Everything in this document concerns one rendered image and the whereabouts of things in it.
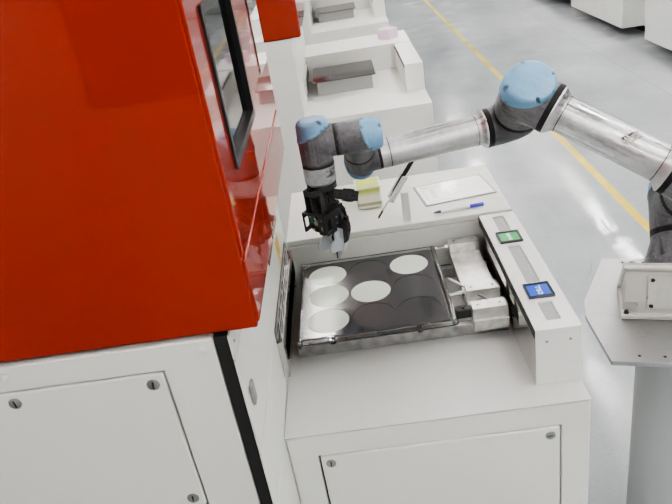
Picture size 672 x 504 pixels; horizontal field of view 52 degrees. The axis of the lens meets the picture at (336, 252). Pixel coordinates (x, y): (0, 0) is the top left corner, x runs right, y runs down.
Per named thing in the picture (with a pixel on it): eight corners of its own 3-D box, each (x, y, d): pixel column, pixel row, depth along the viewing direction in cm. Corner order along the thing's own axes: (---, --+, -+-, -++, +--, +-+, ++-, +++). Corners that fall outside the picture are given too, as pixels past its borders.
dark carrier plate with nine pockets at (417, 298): (301, 342, 156) (301, 340, 156) (304, 269, 187) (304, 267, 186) (451, 321, 154) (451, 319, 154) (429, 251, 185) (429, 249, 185)
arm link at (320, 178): (315, 157, 163) (342, 160, 159) (318, 175, 166) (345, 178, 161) (295, 169, 158) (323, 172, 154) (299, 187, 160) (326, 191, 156)
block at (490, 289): (466, 301, 163) (466, 290, 162) (464, 293, 166) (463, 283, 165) (500, 296, 163) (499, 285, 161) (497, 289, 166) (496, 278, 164)
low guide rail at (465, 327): (299, 358, 164) (297, 347, 162) (300, 353, 165) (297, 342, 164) (508, 329, 161) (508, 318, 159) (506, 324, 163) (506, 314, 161)
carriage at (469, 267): (475, 332, 157) (474, 321, 155) (448, 257, 189) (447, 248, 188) (509, 327, 156) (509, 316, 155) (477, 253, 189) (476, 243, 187)
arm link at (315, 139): (331, 120, 150) (292, 127, 150) (338, 167, 155) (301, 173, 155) (329, 110, 157) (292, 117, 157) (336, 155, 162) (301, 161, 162)
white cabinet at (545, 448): (343, 675, 177) (284, 442, 140) (335, 421, 263) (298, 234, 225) (590, 648, 174) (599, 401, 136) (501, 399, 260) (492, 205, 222)
